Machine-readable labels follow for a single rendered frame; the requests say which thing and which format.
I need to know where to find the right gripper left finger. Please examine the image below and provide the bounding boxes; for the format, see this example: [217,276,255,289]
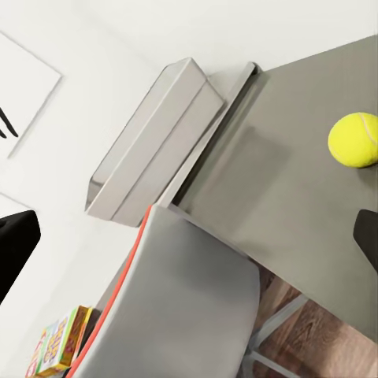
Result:
[0,209,41,304]

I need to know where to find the toy box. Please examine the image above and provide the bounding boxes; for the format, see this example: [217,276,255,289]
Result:
[84,57,225,228]

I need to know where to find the board game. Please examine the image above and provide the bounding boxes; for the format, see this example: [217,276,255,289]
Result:
[25,306,92,378]

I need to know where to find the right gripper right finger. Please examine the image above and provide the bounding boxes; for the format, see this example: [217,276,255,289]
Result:
[353,209,378,272]

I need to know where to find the tennis ball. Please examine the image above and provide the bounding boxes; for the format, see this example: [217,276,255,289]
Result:
[328,113,378,168]

